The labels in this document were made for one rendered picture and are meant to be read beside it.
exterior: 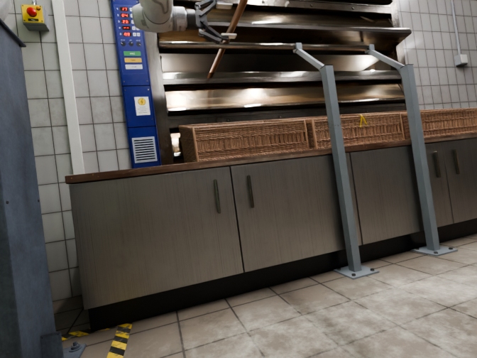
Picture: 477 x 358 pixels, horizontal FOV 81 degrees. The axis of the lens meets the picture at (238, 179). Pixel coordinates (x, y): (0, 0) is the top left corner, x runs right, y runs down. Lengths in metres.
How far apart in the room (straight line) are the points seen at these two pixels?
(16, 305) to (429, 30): 3.05
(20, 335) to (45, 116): 1.16
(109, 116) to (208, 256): 0.99
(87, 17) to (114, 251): 1.33
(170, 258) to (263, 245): 0.39
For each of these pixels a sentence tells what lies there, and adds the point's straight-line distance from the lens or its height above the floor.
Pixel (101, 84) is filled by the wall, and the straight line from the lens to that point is 1.79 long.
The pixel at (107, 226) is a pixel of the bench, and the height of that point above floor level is 0.38.
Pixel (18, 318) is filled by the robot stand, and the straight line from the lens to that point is 0.92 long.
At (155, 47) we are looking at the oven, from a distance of 1.87.
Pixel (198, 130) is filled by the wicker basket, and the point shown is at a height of 0.72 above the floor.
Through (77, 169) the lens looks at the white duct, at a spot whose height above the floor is 0.66.
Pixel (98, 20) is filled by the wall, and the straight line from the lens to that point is 1.95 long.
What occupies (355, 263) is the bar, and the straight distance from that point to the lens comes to 1.40.
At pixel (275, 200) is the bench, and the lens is 1.22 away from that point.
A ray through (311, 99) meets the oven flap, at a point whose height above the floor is 0.97.
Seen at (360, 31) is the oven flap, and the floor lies 1.39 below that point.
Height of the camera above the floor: 0.47
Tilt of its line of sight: 1 degrees up
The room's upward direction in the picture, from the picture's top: 8 degrees counter-clockwise
